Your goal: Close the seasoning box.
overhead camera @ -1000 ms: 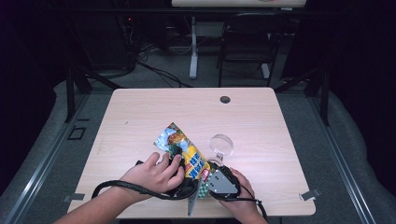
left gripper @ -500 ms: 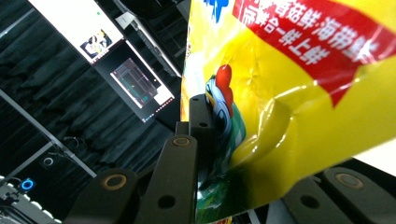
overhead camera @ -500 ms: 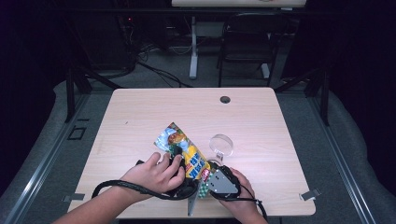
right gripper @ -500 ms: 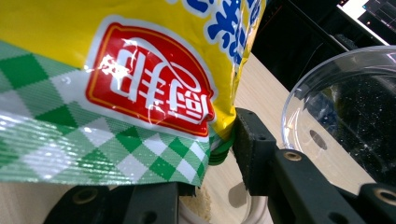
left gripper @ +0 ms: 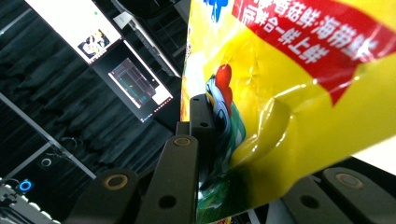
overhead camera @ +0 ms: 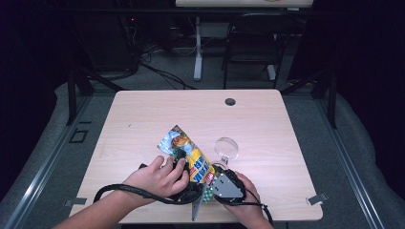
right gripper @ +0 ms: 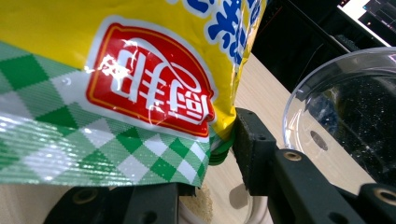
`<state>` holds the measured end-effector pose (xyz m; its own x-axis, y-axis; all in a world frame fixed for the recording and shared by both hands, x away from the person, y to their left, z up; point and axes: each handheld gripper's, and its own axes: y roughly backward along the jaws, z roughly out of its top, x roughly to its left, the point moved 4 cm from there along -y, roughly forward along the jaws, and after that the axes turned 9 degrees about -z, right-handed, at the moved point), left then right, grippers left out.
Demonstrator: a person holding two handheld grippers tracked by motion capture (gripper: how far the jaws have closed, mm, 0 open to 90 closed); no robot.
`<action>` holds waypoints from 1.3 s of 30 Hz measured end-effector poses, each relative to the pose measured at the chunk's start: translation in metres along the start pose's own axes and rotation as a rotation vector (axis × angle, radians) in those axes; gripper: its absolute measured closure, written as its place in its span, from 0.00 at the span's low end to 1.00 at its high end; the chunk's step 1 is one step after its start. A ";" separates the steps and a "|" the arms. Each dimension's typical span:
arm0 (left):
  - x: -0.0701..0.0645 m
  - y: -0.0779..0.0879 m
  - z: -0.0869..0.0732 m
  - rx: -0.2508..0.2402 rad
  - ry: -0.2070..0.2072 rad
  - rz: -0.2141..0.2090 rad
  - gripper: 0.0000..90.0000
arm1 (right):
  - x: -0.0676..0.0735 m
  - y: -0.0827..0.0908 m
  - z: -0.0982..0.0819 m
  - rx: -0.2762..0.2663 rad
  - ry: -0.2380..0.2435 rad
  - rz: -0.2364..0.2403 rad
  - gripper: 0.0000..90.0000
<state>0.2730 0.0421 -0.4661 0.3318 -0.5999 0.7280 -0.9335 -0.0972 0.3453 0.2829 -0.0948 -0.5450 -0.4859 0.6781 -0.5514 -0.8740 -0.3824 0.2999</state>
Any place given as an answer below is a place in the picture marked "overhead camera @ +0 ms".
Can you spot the black metal stand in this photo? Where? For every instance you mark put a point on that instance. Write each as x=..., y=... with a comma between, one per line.
x=72, y=95
x=332, y=101

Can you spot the white desk leg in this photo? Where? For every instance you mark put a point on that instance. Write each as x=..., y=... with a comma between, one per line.
x=198, y=54

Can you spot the dark cabinet with red light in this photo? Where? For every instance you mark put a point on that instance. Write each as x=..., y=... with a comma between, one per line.
x=102, y=44

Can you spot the black folding chair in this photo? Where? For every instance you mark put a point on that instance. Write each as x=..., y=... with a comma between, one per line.
x=254, y=41

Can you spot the person's left hand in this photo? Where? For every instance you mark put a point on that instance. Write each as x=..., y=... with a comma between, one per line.
x=153, y=181

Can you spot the yellow pouch with green cap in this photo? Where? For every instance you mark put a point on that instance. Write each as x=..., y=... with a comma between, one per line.
x=197, y=165

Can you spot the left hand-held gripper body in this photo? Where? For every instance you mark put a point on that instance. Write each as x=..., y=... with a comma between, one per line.
x=194, y=192

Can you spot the person's right hand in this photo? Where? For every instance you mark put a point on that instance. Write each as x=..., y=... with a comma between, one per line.
x=250, y=208

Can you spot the aluminium floor rail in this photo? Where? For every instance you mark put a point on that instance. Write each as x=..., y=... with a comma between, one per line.
x=47, y=165
x=347, y=159

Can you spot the grey tape piece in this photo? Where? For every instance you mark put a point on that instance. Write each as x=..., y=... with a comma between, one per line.
x=316, y=199
x=75, y=201

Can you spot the short black tape strip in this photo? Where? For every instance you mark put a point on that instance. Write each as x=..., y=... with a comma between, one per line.
x=85, y=122

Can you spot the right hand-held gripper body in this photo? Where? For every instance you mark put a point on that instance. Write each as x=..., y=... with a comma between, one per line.
x=227, y=187

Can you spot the clear hinged jar lid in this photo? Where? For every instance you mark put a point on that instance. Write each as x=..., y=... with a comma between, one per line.
x=226, y=148

